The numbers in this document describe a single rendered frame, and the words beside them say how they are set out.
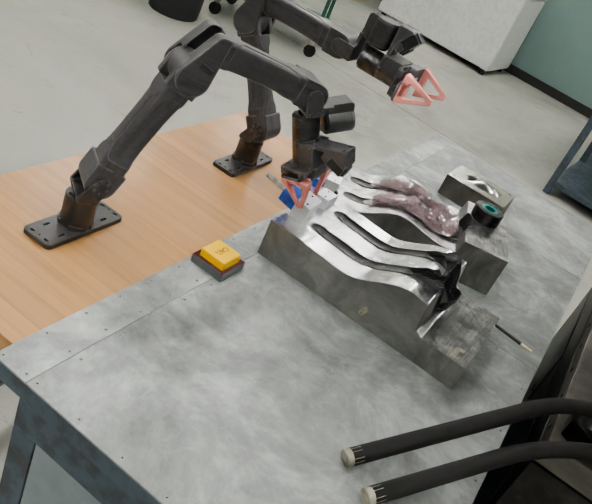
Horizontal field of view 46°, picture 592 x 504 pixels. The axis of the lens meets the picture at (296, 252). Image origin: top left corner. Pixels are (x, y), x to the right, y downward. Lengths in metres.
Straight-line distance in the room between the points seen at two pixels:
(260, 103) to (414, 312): 0.69
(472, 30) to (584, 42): 1.30
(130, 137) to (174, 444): 0.56
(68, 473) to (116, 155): 0.55
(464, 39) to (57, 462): 7.27
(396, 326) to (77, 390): 0.64
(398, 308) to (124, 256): 0.55
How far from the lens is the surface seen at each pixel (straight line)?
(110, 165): 1.31
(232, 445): 1.10
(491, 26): 7.93
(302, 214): 1.49
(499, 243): 1.84
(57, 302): 1.24
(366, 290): 1.41
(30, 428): 1.18
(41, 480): 1.24
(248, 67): 1.29
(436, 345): 1.41
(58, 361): 1.13
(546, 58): 8.65
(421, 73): 1.65
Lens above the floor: 1.61
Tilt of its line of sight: 31 degrees down
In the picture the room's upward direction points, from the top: 25 degrees clockwise
